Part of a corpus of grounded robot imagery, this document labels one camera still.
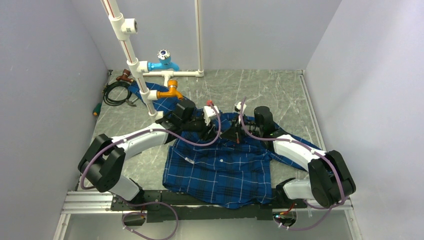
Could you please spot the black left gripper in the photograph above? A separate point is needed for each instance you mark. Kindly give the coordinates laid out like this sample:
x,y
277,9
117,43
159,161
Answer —
x,y
208,132

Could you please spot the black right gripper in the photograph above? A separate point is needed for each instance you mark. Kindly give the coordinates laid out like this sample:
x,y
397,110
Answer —
x,y
233,133

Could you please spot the blue plaid shirt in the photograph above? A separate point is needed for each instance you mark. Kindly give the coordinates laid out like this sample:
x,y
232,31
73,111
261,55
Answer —
x,y
220,171

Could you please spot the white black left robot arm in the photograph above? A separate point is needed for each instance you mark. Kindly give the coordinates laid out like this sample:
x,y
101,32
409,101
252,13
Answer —
x,y
103,162

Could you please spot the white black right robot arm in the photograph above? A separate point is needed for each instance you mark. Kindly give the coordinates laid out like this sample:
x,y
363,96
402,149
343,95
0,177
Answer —
x,y
329,180

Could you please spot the orange plastic faucet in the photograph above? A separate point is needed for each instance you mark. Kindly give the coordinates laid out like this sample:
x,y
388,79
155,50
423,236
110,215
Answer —
x,y
172,85

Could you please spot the blue plastic faucet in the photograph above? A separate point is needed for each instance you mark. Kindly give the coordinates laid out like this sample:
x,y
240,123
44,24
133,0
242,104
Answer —
x,y
165,62

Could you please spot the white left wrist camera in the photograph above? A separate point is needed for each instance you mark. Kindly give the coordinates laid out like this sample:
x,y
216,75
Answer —
x,y
210,113

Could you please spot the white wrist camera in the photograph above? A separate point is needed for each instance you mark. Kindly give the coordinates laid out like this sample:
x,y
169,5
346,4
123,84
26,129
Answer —
x,y
210,113
238,107

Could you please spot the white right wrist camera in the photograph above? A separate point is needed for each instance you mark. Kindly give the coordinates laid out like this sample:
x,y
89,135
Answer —
x,y
238,107

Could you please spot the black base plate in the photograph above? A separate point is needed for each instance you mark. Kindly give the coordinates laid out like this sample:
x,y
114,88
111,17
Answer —
x,y
190,208

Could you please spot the green orange handled screwdriver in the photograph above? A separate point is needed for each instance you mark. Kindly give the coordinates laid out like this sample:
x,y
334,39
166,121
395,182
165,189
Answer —
x,y
97,109

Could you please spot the white pvc pipe frame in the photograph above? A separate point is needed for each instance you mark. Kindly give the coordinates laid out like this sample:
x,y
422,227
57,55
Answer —
x,y
125,27

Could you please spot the aluminium rail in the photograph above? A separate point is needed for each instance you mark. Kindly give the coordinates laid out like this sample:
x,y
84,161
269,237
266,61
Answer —
x,y
94,202

